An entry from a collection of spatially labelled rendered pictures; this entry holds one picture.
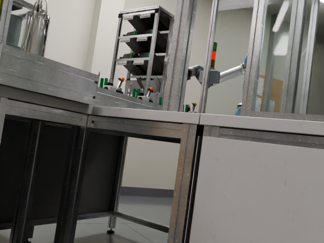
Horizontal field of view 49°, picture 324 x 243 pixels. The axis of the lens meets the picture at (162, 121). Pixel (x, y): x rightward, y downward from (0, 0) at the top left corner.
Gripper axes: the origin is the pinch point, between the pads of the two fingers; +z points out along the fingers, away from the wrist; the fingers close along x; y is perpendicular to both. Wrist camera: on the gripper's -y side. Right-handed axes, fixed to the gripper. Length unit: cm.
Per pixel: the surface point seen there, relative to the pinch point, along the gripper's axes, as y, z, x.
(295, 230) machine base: 17, 117, -148
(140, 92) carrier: -2, 60, -36
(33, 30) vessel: -45, 87, 12
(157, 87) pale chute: 5.0, 18.6, -5.1
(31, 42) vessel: -38, 90, 12
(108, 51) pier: -22, -87, 188
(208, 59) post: -10, 14, -49
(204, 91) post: 7, 23, -49
